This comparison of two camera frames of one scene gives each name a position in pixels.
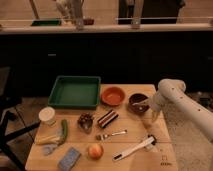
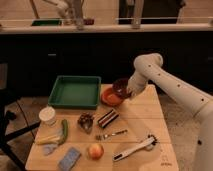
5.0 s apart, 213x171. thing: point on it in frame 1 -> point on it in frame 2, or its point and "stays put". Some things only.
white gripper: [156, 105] -> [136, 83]
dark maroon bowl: [138, 103] -> [119, 86]
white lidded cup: [47, 115] stays put
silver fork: [105, 136] stays put
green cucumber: [64, 123] stays put
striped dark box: [107, 119] stays put
